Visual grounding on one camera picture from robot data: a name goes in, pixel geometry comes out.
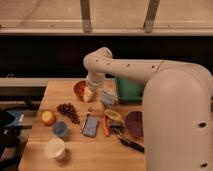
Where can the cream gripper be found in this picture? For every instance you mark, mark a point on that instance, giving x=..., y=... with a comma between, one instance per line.
x=88, y=94

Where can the red bowl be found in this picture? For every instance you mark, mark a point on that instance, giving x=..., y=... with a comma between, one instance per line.
x=79, y=88

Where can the blue sponge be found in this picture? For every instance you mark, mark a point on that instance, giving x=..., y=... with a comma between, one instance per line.
x=90, y=129

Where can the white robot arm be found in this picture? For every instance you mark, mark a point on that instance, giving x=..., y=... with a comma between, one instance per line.
x=176, y=108

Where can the purple bowl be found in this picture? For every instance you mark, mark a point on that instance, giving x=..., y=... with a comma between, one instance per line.
x=133, y=123

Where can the crumpled white blue packet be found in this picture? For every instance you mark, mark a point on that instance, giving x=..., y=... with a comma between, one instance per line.
x=108, y=98

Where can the bunch of dark grapes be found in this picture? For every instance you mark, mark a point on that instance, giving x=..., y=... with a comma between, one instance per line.
x=68, y=110

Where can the yellow banana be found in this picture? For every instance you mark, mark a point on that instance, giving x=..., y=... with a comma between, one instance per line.
x=113, y=115

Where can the green plastic bin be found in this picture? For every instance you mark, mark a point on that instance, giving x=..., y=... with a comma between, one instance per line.
x=128, y=92

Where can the orange carrot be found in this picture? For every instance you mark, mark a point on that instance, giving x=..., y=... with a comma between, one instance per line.
x=105, y=127

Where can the small blue cup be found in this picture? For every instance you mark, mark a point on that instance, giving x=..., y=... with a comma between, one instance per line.
x=60, y=129

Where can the small dark toy object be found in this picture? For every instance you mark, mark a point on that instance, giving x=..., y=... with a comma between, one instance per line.
x=116, y=126

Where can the red yellow apple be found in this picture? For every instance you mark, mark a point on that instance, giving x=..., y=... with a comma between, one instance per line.
x=48, y=118

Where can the white paper cup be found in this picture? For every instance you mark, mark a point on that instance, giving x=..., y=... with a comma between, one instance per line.
x=55, y=149

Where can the dark equipment at left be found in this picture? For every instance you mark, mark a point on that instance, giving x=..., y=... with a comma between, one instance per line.
x=10, y=137

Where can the black handled knife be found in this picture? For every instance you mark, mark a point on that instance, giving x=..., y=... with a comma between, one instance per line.
x=132, y=144

